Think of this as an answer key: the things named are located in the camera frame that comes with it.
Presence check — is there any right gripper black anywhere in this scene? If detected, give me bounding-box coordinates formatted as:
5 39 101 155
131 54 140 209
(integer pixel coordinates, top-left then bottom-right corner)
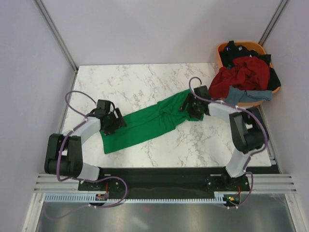
178 93 203 120

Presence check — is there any green t shirt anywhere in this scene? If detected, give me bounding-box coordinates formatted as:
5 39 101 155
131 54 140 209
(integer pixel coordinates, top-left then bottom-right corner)
101 90 204 154

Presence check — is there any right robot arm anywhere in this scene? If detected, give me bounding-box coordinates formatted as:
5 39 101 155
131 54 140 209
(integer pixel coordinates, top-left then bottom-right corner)
179 86 268 190

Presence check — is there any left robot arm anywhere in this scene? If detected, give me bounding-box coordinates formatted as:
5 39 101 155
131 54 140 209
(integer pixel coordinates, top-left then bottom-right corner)
44 100 126 190

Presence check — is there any blue grey t shirt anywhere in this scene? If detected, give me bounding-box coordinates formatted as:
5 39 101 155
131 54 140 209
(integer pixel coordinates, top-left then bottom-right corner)
225 86 273 105

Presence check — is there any red t shirt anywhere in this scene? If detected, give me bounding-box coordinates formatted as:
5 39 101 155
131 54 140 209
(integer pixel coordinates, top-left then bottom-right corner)
209 57 270 99

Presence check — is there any black t shirt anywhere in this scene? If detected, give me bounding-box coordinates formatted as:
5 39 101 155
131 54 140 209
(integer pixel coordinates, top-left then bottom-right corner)
214 41 281 93

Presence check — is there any orange plastic basket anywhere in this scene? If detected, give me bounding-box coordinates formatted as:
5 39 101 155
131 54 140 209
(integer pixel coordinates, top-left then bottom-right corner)
210 41 281 106

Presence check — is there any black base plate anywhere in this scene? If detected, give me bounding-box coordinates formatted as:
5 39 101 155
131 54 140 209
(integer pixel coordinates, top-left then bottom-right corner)
78 167 250 199

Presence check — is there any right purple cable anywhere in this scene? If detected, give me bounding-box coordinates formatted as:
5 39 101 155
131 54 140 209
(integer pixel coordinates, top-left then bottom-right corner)
188 77 270 211

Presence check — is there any white slotted cable duct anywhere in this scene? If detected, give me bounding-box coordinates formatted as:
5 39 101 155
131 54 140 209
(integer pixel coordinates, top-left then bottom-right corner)
44 192 239 204

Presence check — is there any right aluminium frame post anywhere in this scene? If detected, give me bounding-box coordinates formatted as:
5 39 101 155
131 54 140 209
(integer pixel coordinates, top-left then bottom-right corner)
258 0 290 46

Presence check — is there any aluminium frame post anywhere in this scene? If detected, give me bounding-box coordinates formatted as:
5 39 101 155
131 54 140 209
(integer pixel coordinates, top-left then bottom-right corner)
258 0 290 46
33 0 78 73

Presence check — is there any left aluminium frame post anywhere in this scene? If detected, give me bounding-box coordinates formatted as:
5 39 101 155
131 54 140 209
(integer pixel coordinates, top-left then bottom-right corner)
33 0 78 73

